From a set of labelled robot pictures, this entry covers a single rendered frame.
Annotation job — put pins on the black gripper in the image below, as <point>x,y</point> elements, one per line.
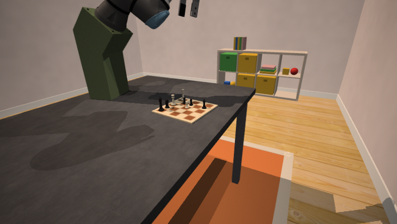
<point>194,8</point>

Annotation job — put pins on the brown and cream chessboard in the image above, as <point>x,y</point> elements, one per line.
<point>188,115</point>

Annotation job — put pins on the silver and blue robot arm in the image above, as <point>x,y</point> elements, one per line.
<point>114,13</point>

